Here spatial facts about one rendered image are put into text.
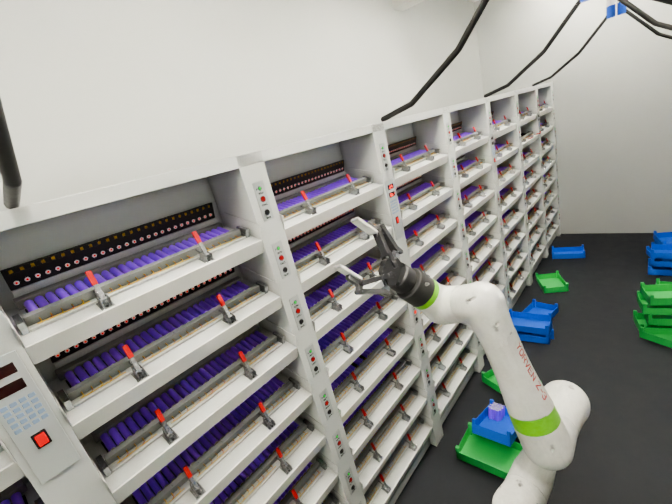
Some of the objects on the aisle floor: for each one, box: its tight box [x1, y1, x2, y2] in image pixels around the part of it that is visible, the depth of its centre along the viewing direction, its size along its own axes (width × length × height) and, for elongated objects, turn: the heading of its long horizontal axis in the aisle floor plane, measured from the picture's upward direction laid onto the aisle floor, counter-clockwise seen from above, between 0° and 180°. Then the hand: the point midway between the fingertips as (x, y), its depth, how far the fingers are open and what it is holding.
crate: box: [455, 422, 523, 479], centre depth 188 cm, size 30×20×8 cm
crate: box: [472, 399, 517, 447], centre depth 199 cm, size 30×20×8 cm
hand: (349, 244), depth 85 cm, fingers open, 13 cm apart
